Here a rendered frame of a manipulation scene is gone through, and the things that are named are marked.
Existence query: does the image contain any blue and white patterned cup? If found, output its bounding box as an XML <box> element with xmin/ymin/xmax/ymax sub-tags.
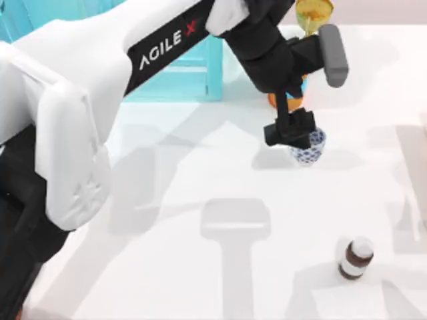
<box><xmin>288</xmin><ymin>128</ymin><xmax>328</xmax><ymax>169</ymax></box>

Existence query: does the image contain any orange round object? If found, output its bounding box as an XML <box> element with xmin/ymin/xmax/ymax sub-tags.
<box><xmin>268</xmin><ymin>75</ymin><xmax>308</xmax><ymax>113</ymax></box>

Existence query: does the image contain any grey rounded box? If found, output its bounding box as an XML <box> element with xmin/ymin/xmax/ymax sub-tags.
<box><xmin>318</xmin><ymin>23</ymin><xmax>350</xmax><ymax>89</ymax></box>

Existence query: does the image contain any gold trophy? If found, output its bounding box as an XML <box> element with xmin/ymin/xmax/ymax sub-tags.
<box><xmin>295</xmin><ymin>0</ymin><xmax>336</xmax><ymax>39</ymax></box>

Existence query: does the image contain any light blue rack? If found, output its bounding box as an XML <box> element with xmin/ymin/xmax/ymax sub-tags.
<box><xmin>0</xmin><ymin>0</ymin><xmax>223</xmax><ymax>103</ymax></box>

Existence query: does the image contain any brown and white bottle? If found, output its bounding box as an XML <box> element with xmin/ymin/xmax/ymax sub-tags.
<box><xmin>337</xmin><ymin>235</ymin><xmax>375</xmax><ymax>281</ymax></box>

